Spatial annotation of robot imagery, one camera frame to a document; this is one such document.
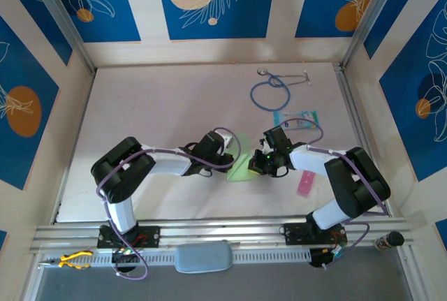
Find light green paper sheet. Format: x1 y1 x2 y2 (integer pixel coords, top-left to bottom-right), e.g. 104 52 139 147
226 133 256 182

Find light blue wipes packet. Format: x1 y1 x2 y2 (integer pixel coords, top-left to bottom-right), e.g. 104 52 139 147
273 110 321 131

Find pink plastic case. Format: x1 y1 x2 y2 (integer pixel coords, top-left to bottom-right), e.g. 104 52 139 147
296 170 316 197

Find blue stethoscope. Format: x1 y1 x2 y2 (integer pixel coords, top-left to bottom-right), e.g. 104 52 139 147
249 66 312 112

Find grey blue pouch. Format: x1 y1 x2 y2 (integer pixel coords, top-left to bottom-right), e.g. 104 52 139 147
173 240 234 274

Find black electronics module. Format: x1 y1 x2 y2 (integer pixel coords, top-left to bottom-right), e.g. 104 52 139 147
110 248 141 274
309 247 349 269

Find grey metal panel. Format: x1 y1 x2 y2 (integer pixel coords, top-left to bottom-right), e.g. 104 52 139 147
34 247 413 301

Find small dark capped bottle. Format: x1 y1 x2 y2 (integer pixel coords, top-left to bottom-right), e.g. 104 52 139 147
374 230 405 251

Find aluminium mounting rail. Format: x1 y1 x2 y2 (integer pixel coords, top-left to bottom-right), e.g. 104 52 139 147
29 214 415 256

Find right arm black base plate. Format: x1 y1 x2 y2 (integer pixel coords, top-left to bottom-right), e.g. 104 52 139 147
284 223 349 246

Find aluminium side rail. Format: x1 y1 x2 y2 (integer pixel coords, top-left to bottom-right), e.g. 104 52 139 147
333 63 394 218

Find white slotted cable duct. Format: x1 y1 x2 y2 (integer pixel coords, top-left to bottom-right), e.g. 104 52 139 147
38 247 312 270

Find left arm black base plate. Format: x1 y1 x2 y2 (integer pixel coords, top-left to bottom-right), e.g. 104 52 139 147
96 226 161 249

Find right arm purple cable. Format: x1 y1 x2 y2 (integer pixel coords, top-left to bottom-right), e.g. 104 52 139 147
279 118 391 271

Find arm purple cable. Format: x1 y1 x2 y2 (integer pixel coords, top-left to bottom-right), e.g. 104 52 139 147
96 126 244 280
279 118 391 271

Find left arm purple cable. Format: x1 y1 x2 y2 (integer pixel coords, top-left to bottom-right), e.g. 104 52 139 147
96 126 244 280

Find aluminium frame post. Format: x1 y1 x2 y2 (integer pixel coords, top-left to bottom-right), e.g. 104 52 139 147
342 0 402 70
26 0 97 73

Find yellow handled pliers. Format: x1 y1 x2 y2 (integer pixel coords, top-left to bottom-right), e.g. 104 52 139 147
38 250 94 270

